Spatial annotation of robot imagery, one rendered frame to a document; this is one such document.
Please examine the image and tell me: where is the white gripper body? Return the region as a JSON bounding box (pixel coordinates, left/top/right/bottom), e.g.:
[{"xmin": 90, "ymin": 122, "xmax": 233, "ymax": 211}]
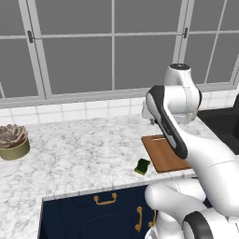
[{"xmin": 141, "ymin": 104, "xmax": 155, "ymax": 121}]

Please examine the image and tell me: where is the brown wooden cutting board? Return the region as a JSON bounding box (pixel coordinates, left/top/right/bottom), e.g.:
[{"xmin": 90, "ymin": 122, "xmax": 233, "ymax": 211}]
[{"xmin": 141, "ymin": 134, "xmax": 192, "ymax": 175}]

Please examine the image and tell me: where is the green sponge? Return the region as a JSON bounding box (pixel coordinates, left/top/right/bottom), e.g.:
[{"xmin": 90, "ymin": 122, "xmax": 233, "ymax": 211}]
[{"xmin": 134, "ymin": 158, "xmax": 152, "ymax": 176}]

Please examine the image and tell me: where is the black hob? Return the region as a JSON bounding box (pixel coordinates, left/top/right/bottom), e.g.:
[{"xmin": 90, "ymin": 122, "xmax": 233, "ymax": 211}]
[{"xmin": 196, "ymin": 92, "xmax": 239, "ymax": 157}]

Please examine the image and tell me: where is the white framed window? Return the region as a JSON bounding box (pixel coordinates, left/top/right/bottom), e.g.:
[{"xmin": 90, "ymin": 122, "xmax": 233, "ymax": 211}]
[{"xmin": 0, "ymin": 0, "xmax": 239, "ymax": 109}]

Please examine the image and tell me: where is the navy drawer front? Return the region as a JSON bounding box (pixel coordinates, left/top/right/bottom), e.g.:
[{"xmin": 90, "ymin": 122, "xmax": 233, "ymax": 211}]
[{"xmin": 40, "ymin": 184, "xmax": 150, "ymax": 210}]

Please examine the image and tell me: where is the navy cupboard door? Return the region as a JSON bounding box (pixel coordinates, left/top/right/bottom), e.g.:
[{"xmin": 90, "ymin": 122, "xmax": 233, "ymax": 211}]
[{"xmin": 37, "ymin": 204, "xmax": 148, "ymax": 239}]

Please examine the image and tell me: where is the succulent plant in olive pot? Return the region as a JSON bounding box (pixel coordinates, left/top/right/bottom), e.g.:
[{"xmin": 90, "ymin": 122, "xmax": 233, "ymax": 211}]
[{"xmin": 0, "ymin": 123, "xmax": 32, "ymax": 162}]

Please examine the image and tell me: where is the gold drawer handle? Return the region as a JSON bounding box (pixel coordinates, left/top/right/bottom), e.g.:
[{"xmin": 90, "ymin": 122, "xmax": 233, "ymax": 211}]
[{"xmin": 93, "ymin": 192, "xmax": 119, "ymax": 206}]

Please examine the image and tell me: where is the gold cupboard door handle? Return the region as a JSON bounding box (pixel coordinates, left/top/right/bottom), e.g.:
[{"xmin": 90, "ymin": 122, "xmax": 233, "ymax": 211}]
[
  {"xmin": 148, "ymin": 209, "xmax": 158, "ymax": 229},
  {"xmin": 134, "ymin": 205, "xmax": 144, "ymax": 233}
]

